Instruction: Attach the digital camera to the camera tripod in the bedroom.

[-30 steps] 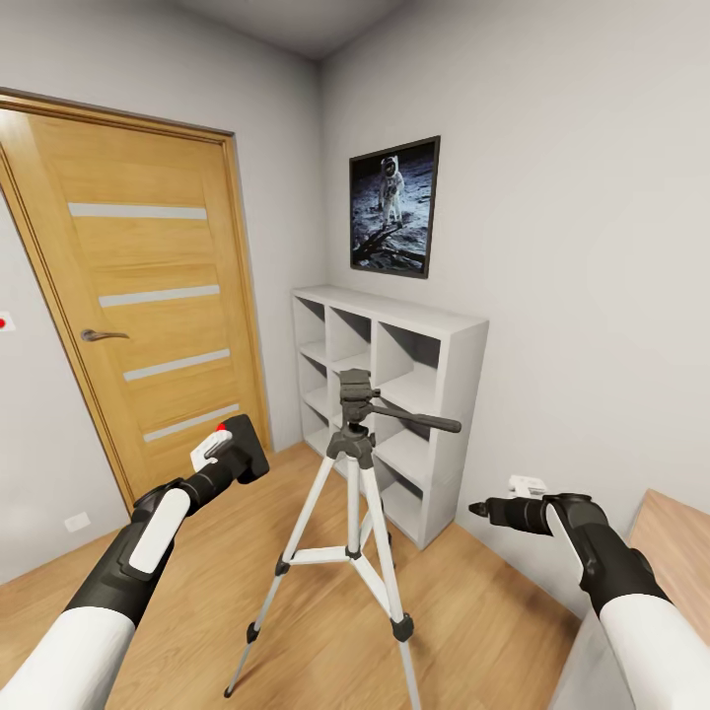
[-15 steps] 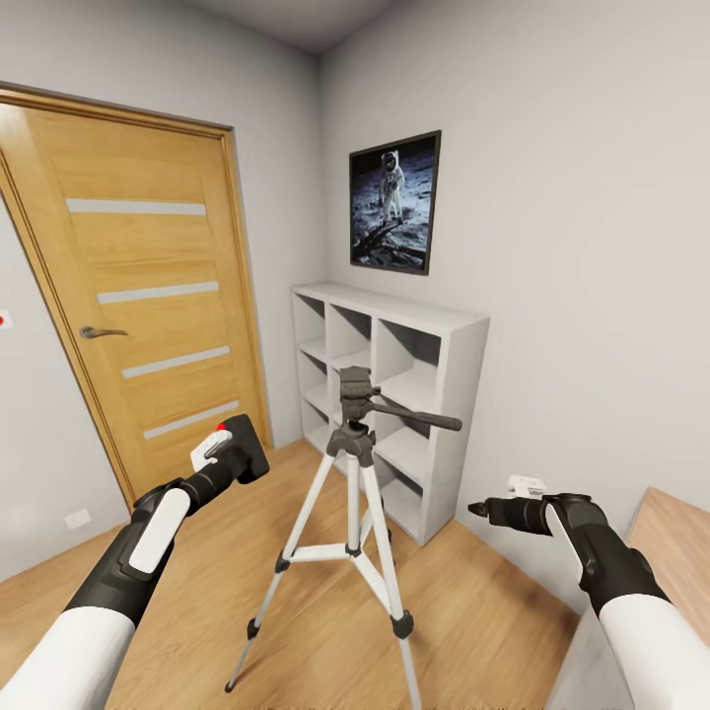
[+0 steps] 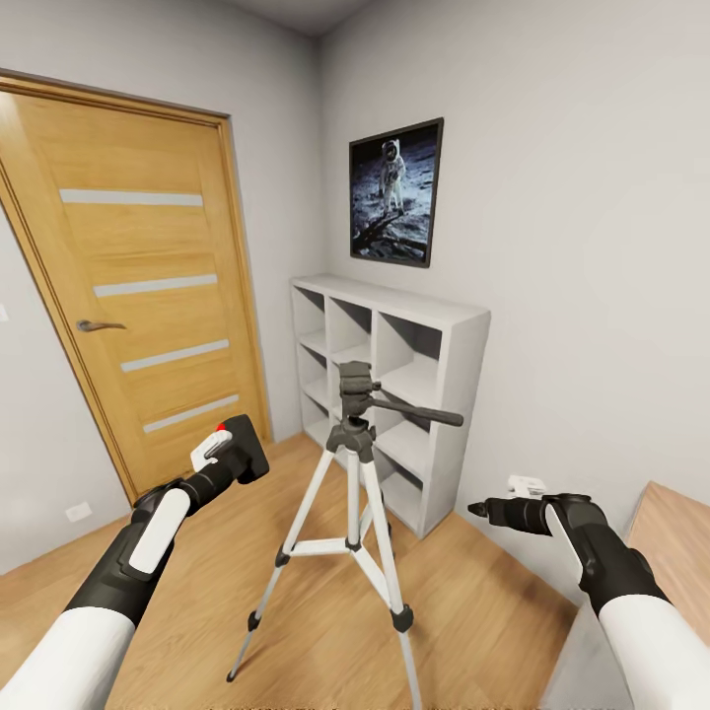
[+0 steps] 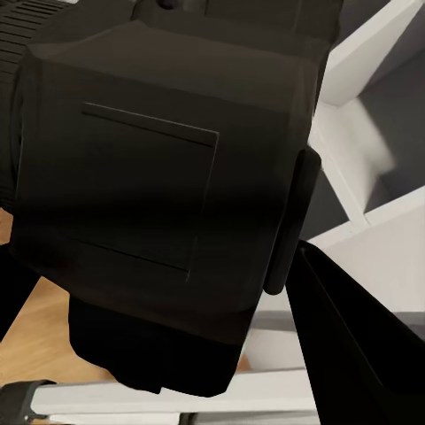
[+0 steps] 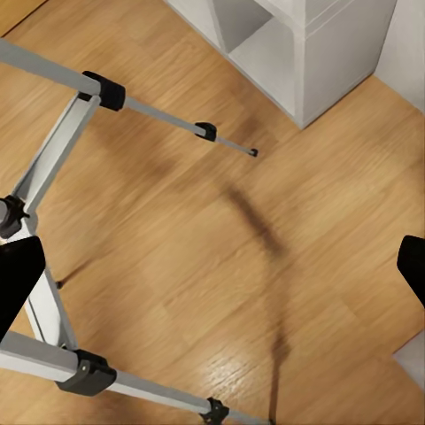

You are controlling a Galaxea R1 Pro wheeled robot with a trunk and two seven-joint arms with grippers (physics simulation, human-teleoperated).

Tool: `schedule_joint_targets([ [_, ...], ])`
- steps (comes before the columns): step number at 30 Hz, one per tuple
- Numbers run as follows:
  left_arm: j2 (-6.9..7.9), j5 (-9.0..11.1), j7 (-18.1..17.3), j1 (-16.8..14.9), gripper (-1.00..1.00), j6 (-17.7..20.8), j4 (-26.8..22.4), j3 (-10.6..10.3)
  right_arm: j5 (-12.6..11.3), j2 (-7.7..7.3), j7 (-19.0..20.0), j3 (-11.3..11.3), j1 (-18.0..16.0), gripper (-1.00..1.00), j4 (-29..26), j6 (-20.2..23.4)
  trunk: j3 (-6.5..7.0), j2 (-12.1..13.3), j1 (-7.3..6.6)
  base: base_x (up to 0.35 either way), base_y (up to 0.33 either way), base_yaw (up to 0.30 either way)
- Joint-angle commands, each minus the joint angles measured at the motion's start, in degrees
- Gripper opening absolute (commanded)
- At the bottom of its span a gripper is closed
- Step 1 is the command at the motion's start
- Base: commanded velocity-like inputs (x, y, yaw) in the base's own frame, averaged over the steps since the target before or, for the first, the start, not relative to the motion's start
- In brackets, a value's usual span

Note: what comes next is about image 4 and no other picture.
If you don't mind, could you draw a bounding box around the digital camera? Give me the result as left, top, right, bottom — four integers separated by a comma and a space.
0, 0, 344, 397

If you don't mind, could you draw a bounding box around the camera tripod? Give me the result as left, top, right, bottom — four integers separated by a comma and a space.
0, 311, 425, 425

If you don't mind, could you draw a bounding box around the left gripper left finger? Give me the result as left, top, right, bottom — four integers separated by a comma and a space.
0, 243, 41, 342

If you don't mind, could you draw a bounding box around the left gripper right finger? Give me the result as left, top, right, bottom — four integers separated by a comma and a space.
285, 239, 425, 425

